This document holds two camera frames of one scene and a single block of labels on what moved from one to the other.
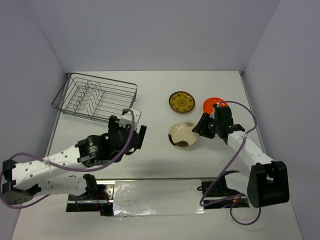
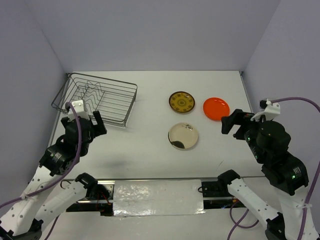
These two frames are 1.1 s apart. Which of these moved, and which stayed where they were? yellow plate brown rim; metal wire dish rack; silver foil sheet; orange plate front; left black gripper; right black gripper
Moved: right black gripper; left black gripper
Stayed: silver foil sheet; metal wire dish rack; orange plate front; yellow plate brown rim
